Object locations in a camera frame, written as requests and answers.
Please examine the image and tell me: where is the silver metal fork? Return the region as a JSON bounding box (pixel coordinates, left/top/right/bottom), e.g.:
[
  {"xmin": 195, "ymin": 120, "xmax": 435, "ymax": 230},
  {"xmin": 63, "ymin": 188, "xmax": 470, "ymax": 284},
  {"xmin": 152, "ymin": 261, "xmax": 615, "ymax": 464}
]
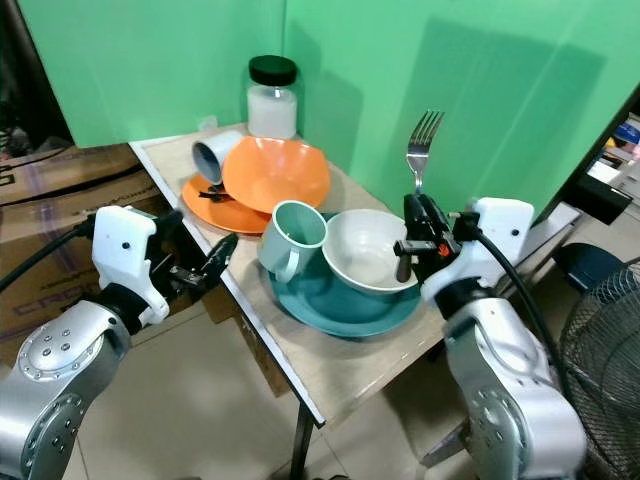
[{"xmin": 405, "ymin": 109, "xmax": 447, "ymax": 196}]

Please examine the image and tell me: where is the off-white bowl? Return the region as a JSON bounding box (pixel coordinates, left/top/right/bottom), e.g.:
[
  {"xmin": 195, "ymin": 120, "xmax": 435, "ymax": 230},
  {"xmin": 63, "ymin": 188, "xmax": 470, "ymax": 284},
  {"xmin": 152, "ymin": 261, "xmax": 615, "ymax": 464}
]
[{"xmin": 321, "ymin": 207, "xmax": 422, "ymax": 295}]

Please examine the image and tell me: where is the orange plate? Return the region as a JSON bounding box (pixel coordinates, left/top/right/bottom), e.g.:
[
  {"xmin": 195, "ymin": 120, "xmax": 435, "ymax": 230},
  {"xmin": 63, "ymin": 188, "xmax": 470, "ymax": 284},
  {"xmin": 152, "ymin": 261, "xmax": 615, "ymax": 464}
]
[{"xmin": 181, "ymin": 172, "xmax": 283, "ymax": 236}]

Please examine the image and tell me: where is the small black utensil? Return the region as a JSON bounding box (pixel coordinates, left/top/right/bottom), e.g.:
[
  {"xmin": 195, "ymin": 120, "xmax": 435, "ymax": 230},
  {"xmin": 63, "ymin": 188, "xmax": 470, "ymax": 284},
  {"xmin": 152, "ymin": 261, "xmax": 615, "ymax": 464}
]
[{"xmin": 198, "ymin": 185, "xmax": 235, "ymax": 204}]

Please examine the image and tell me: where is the pale teal mug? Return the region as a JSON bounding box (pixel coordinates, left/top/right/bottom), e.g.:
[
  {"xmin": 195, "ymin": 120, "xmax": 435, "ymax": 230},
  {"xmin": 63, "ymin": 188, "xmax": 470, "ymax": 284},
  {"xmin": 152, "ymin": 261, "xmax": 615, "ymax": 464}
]
[{"xmin": 256, "ymin": 199, "xmax": 330, "ymax": 285}]

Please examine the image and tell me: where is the dark teal plate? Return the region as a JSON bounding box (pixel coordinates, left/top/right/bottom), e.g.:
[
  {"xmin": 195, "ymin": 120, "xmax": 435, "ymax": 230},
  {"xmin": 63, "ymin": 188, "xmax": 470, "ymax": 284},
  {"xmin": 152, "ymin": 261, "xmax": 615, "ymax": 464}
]
[{"xmin": 264, "ymin": 214, "xmax": 424, "ymax": 340}]

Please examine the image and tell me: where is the small cardboard box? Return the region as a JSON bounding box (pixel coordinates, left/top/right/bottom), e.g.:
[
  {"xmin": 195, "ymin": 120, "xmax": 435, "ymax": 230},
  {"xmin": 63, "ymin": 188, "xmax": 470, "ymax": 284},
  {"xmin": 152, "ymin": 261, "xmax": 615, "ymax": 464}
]
[{"xmin": 198, "ymin": 285, "xmax": 296, "ymax": 399}]

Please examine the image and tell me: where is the orange bowl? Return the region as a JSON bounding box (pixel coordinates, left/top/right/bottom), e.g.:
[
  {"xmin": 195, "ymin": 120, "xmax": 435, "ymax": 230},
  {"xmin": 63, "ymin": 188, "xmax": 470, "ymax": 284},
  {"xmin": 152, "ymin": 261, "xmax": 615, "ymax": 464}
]
[{"xmin": 221, "ymin": 135, "xmax": 332, "ymax": 215}]

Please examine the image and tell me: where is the grey cup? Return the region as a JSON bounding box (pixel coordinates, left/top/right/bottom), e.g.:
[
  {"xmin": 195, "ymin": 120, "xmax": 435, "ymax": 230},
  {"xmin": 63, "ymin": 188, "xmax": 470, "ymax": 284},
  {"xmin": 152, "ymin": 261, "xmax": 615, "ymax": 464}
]
[{"xmin": 191, "ymin": 129, "xmax": 247, "ymax": 187}]

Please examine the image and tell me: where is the beige table with black legs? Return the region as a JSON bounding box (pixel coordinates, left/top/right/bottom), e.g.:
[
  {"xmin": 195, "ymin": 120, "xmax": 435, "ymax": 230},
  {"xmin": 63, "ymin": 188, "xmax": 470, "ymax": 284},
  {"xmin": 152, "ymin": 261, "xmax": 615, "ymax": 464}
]
[{"xmin": 127, "ymin": 123, "xmax": 583, "ymax": 480}]

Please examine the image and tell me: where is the large printed cardboard box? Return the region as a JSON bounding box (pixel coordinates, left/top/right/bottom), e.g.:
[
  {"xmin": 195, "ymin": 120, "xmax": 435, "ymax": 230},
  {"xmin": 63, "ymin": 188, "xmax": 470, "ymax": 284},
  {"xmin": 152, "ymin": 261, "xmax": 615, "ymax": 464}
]
[{"xmin": 0, "ymin": 144, "xmax": 163, "ymax": 346}]

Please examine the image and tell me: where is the dark blue chair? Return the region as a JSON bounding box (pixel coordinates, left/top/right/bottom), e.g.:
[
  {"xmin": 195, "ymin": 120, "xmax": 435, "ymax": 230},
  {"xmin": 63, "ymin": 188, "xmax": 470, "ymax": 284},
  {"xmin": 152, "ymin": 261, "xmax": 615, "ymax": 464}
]
[{"xmin": 548, "ymin": 242, "xmax": 616, "ymax": 296}]

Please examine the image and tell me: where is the green backdrop panel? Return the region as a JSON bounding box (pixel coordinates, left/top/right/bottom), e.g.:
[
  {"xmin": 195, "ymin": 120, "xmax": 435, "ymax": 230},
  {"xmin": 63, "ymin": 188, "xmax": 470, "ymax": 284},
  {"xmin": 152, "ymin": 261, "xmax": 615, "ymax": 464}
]
[
  {"xmin": 280, "ymin": 0, "xmax": 640, "ymax": 223},
  {"xmin": 15, "ymin": 0, "xmax": 289, "ymax": 152}
]

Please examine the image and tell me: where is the glass jar with black lid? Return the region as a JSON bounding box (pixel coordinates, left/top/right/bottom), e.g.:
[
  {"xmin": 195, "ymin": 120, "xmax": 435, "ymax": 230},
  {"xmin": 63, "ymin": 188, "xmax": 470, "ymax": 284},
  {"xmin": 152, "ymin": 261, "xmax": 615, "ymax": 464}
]
[{"xmin": 245, "ymin": 55, "xmax": 302, "ymax": 142}]

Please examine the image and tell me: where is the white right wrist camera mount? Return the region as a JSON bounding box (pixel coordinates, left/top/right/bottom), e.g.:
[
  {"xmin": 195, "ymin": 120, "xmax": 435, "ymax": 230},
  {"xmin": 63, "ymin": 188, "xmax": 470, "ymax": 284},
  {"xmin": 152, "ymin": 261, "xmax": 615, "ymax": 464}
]
[{"xmin": 418, "ymin": 197, "xmax": 537, "ymax": 307}]

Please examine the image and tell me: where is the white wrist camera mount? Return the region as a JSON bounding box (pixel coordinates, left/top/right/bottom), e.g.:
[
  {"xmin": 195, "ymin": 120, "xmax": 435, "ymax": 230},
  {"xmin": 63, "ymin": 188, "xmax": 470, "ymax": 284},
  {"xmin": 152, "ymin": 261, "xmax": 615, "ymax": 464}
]
[
  {"xmin": 91, "ymin": 205, "xmax": 170, "ymax": 327},
  {"xmin": 418, "ymin": 197, "xmax": 537, "ymax": 307}
]

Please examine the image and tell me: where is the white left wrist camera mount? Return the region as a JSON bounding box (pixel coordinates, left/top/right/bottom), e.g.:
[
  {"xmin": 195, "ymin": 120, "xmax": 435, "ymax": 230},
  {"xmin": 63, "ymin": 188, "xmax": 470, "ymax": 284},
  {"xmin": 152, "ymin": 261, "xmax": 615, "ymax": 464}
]
[{"xmin": 91, "ymin": 205, "xmax": 170, "ymax": 327}]

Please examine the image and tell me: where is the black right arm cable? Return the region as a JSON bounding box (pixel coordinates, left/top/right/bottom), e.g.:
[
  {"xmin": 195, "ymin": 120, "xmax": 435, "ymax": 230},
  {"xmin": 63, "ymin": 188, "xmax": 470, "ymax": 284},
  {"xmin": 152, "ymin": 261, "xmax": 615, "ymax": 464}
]
[{"xmin": 458, "ymin": 210, "xmax": 576, "ymax": 401}]

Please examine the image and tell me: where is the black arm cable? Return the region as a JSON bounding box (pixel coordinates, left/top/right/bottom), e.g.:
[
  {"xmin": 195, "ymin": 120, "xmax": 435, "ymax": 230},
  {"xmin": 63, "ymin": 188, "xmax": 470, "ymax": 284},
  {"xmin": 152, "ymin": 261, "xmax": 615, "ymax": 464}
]
[
  {"xmin": 0, "ymin": 214, "xmax": 101, "ymax": 291},
  {"xmin": 458, "ymin": 210, "xmax": 576, "ymax": 401}
]

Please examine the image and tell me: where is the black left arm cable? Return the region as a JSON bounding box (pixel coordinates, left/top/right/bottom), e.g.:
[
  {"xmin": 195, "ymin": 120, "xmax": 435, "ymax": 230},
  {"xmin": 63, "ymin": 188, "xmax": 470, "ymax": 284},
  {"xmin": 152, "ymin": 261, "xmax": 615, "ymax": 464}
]
[{"xmin": 0, "ymin": 214, "xmax": 101, "ymax": 291}]

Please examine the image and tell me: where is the black wire fan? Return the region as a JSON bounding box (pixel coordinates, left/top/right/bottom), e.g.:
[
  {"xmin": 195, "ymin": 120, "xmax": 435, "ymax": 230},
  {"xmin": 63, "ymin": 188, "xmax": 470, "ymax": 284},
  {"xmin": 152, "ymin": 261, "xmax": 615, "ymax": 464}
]
[{"xmin": 558, "ymin": 257, "xmax": 640, "ymax": 480}]

